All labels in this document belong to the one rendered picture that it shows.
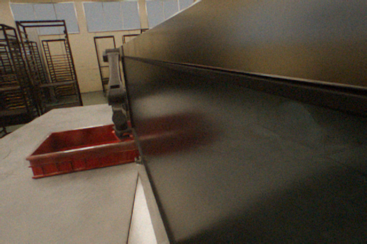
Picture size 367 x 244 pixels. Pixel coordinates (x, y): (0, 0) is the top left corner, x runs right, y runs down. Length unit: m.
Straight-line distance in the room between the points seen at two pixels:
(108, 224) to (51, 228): 0.17
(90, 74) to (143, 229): 8.13
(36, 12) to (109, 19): 2.12
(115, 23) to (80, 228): 8.16
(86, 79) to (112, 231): 8.11
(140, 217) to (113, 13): 8.22
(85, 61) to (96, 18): 1.43
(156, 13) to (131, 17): 0.88
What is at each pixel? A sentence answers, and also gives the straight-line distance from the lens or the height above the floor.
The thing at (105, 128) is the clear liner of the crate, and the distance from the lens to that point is 1.30.
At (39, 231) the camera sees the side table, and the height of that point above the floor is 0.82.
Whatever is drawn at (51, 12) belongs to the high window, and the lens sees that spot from 8.83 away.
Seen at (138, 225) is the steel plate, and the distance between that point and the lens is 0.71.
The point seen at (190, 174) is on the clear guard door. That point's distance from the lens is 0.16.
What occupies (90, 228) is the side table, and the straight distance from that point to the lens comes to 0.76.
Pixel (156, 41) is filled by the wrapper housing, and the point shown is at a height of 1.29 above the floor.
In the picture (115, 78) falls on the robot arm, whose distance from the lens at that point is 1.09.
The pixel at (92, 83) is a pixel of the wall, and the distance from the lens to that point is 8.70.
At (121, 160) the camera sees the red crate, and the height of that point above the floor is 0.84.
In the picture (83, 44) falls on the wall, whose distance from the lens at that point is 8.65.
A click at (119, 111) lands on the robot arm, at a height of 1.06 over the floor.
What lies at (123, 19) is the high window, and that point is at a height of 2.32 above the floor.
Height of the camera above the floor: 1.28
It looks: 18 degrees down
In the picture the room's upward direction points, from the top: 5 degrees counter-clockwise
